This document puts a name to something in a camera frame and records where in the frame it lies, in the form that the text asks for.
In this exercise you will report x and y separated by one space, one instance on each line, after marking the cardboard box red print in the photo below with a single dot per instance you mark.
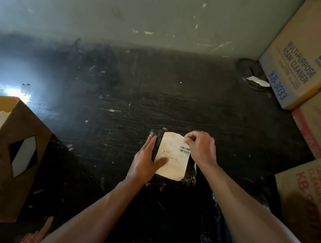
310 192

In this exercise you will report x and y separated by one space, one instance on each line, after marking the person's right hand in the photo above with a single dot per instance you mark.
203 150

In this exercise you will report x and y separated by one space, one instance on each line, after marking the person's left thumb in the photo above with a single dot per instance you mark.
161 164

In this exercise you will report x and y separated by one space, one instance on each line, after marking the white paper scrap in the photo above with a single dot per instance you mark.
258 81

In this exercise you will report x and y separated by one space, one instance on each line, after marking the black plastic parcel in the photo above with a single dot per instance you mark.
190 174

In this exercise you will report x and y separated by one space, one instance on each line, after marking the person's left forearm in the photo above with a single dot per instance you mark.
92 214

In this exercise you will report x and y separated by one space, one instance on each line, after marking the person's right thumb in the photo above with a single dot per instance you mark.
189 145

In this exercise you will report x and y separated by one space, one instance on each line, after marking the pile of black plastic bags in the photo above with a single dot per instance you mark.
181 228

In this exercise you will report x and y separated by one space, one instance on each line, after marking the dark round dish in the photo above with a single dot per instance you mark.
248 68

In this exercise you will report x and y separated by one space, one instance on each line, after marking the person's left hand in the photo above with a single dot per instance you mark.
142 164

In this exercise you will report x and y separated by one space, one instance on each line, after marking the large cardboard box blue print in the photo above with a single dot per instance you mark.
308 48

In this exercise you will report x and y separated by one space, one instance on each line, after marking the person's right forearm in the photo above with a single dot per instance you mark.
255 226

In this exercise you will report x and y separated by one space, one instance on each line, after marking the white paper shipping label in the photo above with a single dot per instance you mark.
173 160

